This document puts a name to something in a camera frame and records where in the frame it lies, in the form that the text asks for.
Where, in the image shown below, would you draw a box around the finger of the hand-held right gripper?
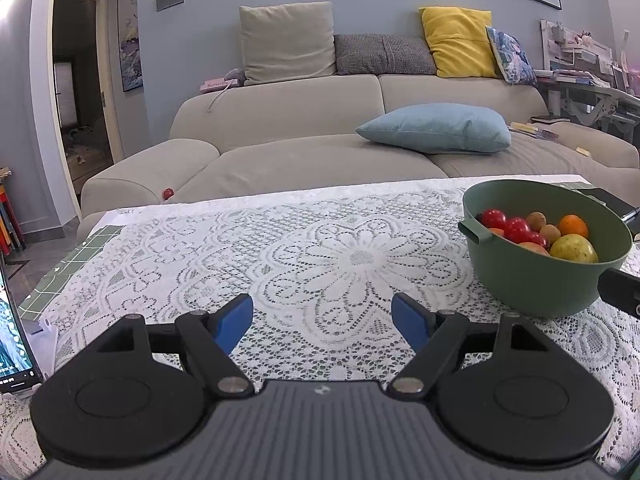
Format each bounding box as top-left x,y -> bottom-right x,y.
620,206 -> 640,241
597,269 -> 640,317

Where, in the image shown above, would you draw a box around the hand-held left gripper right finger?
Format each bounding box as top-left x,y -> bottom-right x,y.
389,293 -> 554,396

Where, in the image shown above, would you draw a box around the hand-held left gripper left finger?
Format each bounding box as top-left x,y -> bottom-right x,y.
95,293 -> 256,397

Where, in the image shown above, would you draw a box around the yellow green pear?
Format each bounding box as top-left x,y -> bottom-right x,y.
550,235 -> 600,264

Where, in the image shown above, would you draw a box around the green colander bowl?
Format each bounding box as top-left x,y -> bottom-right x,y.
457,180 -> 635,319

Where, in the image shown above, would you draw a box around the black device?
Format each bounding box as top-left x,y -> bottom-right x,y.
580,187 -> 637,217

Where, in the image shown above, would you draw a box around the white lace tablecloth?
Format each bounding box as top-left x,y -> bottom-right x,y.
0,174 -> 640,480

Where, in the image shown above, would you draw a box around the pile of books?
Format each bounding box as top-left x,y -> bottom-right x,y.
507,115 -> 564,142

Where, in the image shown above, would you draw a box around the white study desk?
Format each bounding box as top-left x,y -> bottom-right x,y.
535,19 -> 640,133

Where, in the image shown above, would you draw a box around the beige sofa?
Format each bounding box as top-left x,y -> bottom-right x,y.
80,74 -> 640,233

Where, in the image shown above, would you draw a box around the light blue pillow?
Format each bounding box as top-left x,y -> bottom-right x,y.
356,103 -> 512,155

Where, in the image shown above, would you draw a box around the white phone stand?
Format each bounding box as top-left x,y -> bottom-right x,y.
25,317 -> 57,378

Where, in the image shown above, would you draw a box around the blue patterned cushion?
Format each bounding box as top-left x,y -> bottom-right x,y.
485,26 -> 538,86

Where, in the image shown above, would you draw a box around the smartphone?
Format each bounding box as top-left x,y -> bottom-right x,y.
0,260 -> 42,396

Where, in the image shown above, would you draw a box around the stacked coloured plastic stools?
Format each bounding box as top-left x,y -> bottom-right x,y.
0,180 -> 26,256

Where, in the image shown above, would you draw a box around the yellow cushion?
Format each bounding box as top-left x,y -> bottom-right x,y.
419,6 -> 503,79

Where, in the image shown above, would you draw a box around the grey checked cushion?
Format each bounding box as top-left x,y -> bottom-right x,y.
333,34 -> 437,77

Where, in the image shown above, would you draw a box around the white appliance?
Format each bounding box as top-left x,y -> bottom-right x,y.
53,60 -> 77,128

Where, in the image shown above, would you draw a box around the beige cushion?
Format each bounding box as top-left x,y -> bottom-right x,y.
239,1 -> 336,86

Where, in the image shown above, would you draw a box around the white cable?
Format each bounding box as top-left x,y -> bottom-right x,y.
207,82 -> 236,112

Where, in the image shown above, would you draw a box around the white door frame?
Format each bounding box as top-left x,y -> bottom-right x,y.
47,0 -> 125,196

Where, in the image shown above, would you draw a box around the blue wall poster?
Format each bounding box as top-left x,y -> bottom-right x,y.
117,0 -> 146,92

